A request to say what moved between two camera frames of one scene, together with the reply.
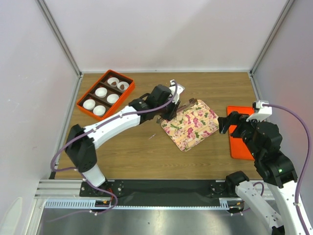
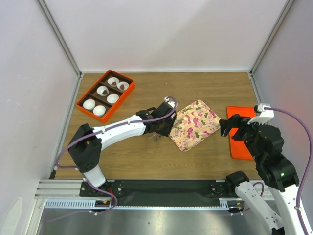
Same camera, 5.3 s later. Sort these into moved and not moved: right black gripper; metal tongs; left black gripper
Moved: metal tongs; left black gripper
Not moved: right black gripper
